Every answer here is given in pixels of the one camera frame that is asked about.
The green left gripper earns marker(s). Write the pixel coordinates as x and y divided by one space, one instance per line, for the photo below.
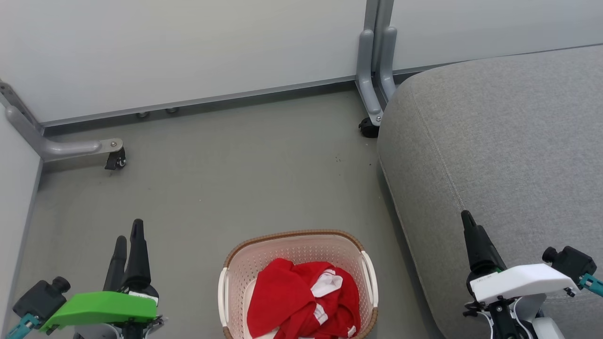
103 308

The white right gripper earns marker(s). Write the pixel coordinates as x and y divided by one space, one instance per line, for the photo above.
523 281

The red white-striped shorts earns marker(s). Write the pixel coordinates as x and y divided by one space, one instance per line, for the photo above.
347 301

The red shirt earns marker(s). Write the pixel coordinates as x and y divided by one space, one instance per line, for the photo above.
278 301

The grey fabric sofa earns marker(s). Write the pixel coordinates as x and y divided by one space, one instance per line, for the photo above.
494 141

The black caster wheel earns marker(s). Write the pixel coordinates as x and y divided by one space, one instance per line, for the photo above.
115 160
368 128

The grey long partition foot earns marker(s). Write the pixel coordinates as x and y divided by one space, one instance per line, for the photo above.
61 148

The white brown-rimmed laundry basket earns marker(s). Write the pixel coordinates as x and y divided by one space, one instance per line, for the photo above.
264 256

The grey curved partition foot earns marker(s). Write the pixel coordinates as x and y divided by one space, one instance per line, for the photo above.
387 61
365 75

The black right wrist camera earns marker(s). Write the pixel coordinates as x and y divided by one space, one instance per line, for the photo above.
572 263

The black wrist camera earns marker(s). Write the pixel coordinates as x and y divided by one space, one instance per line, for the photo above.
40 299
572 263

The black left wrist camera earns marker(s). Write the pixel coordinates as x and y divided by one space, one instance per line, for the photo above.
40 299

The grey partition base rail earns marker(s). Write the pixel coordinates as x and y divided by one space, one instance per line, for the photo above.
198 102
494 57

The grey partition frame post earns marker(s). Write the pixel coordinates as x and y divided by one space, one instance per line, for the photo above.
377 14

